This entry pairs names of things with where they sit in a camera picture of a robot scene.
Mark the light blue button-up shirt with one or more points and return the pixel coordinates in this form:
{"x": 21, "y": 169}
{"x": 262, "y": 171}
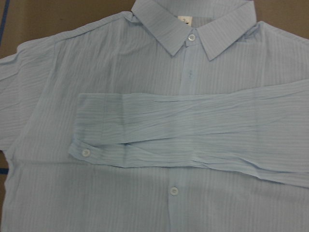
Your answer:
{"x": 176, "y": 116}

